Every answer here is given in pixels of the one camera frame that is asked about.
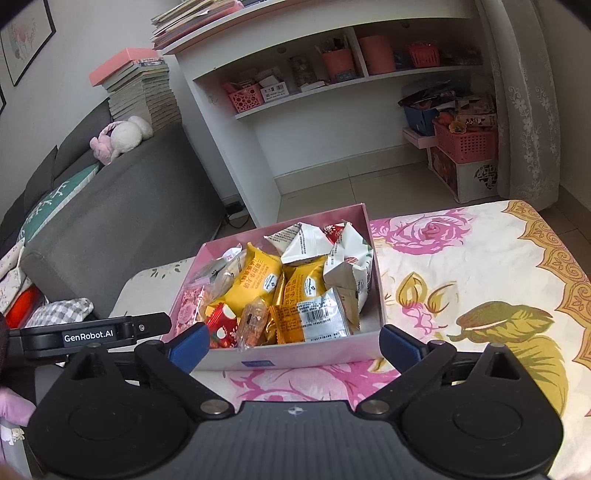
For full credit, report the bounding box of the small red basket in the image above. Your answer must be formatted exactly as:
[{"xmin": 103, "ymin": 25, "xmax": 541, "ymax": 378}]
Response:
[{"xmin": 407, "ymin": 41, "xmax": 441, "ymax": 66}]

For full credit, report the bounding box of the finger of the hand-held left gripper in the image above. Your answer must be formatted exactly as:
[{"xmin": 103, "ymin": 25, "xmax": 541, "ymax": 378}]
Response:
[{"xmin": 133, "ymin": 312, "xmax": 172, "ymax": 344}]

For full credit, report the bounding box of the blue box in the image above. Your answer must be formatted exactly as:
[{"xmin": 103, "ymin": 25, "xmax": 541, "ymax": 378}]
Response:
[{"xmin": 403, "ymin": 105, "xmax": 439, "ymax": 137}]

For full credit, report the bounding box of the white triangular snack packet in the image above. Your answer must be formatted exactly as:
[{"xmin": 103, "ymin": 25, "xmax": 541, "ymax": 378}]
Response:
[{"xmin": 264, "ymin": 222, "xmax": 334, "ymax": 265}]

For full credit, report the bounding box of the pink plastic crate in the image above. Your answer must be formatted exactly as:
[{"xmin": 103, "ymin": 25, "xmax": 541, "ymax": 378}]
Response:
[{"xmin": 431, "ymin": 117, "xmax": 499, "ymax": 164}]

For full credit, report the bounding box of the white bookshelf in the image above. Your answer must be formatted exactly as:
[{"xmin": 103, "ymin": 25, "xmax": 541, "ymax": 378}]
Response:
[{"xmin": 159, "ymin": 0, "xmax": 502, "ymax": 229}]

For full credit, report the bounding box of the white lace curtain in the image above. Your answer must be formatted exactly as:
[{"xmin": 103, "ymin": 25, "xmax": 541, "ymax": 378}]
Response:
[{"xmin": 478, "ymin": 0, "xmax": 566, "ymax": 210}]

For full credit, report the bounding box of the orange pen cup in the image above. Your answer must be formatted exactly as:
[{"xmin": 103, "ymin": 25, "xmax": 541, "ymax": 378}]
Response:
[{"xmin": 321, "ymin": 46, "xmax": 357, "ymax": 81}]

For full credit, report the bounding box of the stack of books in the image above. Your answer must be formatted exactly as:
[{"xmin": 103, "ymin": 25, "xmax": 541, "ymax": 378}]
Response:
[{"xmin": 89, "ymin": 48, "xmax": 182, "ymax": 132}]

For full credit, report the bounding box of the clear bread packet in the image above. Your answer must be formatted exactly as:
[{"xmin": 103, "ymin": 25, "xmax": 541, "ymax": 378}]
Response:
[{"xmin": 203, "ymin": 247, "xmax": 247, "ymax": 305}]

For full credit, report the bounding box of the large framed wall picture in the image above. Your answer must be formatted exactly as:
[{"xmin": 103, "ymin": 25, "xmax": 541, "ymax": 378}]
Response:
[{"xmin": 0, "ymin": 0, "xmax": 57, "ymax": 88}]

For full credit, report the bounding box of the pink tray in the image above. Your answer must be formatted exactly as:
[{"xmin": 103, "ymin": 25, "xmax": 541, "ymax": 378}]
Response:
[{"xmin": 403, "ymin": 127, "xmax": 437, "ymax": 149}]

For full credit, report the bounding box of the pink cardboard box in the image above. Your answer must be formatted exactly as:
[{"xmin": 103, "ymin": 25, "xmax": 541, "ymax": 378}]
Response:
[{"xmin": 161, "ymin": 202, "xmax": 389, "ymax": 372}]

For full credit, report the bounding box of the white nut packet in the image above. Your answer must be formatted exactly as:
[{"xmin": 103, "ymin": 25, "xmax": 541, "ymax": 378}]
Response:
[{"xmin": 329, "ymin": 222, "xmax": 375, "ymax": 278}]

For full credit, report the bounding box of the grey checkered pillow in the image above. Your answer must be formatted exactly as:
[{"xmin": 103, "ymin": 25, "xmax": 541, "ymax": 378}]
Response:
[{"xmin": 30, "ymin": 298, "xmax": 95, "ymax": 329}]

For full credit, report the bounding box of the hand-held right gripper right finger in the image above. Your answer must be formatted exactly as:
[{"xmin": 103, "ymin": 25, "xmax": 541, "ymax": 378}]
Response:
[{"xmin": 355, "ymin": 324, "xmax": 532, "ymax": 416}]

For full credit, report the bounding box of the white decorated storage box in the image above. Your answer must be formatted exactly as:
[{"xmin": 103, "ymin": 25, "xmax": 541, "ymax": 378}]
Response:
[{"xmin": 429, "ymin": 148, "xmax": 499, "ymax": 204}]

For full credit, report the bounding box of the cream white snack packet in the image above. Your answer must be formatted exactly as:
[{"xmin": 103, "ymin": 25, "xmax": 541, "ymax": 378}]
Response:
[{"xmin": 322, "ymin": 256, "xmax": 370, "ymax": 324}]

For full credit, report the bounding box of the pale pink snack packet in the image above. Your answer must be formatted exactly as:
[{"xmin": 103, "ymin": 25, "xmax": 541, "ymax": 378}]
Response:
[{"xmin": 191, "ymin": 256, "xmax": 227, "ymax": 289}]

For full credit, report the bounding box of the pink cloth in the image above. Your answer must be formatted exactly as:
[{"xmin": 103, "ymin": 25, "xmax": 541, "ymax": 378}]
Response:
[{"xmin": 0, "ymin": 387, "xmax": 37, "ymax": 428}]

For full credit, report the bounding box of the white labelled box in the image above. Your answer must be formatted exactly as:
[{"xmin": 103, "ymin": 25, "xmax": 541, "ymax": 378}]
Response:
[{"xmin": 259, "ymin": 76, "xmax": 289, "ymax": 100}]

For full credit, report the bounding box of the small clear brown snack packet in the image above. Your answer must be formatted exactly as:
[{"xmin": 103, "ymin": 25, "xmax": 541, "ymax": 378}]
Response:
[{"xmin": 238, "ymin": 298, "xmax": 271, "ymax": 349}]

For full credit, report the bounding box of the pink white plush toy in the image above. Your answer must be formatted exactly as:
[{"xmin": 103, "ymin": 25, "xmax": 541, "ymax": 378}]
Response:
[{"xmin": 90, "ymin": 115, "xmax": 154, "ymax": 166}]

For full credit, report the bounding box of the white floral cloth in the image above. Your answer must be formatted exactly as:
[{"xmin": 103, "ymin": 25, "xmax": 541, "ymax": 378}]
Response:
[{"xmin": 0, "ymin": 244, "xmax": 33, "ymax": 310}]

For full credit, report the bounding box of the black plastic bag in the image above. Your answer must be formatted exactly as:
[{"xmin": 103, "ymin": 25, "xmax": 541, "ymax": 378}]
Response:
[{"xmin": 398, "ymin": 85, "xmax": 458, "ymax": 110}]

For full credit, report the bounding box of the pile of flat books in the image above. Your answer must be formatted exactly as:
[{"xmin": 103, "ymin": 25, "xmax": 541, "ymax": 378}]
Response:
[{"xmin": 150, "ymin": 0, "xmax": 243, "ymax": 51}]

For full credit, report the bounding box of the glass jar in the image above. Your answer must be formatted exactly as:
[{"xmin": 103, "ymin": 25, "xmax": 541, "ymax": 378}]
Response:
[{"xmin": 288, "ymin": 54, "xmax": 315, "ymax": 88}]

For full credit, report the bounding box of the printed cardboard box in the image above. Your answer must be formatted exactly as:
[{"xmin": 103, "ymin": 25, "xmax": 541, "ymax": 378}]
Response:
[{"xmin": 455, "ymin": 98, "xmax": 498, "ymax": 127}]

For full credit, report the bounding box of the teal cushion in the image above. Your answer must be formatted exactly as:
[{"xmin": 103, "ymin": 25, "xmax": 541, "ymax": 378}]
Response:
[{"xmin": 16, "ymin": 164, "xmax": 100, "ymax": 243}]

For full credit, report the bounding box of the floral tablecloth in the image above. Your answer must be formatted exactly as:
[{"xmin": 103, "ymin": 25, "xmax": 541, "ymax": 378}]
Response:
[{"xmin": 222, "ymin": 199, "xmax": 591, "ymax": 480}]

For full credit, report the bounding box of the small pink perforated basket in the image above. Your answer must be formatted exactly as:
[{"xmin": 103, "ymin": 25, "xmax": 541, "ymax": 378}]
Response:
[{"xmin": 224, "ymin": 83, "xmax": 264, "ymax": 114}]

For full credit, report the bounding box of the grey sofa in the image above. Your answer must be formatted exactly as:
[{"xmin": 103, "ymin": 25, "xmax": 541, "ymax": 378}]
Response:
[{"xmin": 0, "ymin": 99, "xmax": 227, "ymax": 319}]

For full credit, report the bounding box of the red cloth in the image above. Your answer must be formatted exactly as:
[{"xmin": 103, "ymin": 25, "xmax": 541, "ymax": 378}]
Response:
[{"xmin": 4, "ymin": 285, "xmax": 47, "ymax": 328}]

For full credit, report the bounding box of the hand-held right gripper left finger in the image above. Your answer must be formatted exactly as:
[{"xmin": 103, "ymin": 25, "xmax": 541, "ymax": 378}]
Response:
[{"xmin": 62, "ymin": 322, "xmax": 234, "ymax": 420}]

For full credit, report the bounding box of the pink flowered snack packet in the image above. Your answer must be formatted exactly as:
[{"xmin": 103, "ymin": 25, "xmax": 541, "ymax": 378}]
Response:
[{"xmin": 173, "ymin": 286, "xmax": 206, "ymax": 342}]

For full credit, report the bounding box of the golden orange snack packet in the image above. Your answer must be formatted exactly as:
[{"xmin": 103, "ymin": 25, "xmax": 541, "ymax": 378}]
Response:
[{"xmin": 269, "ymin": 287, "xmax": 355, "ymax": 346}]

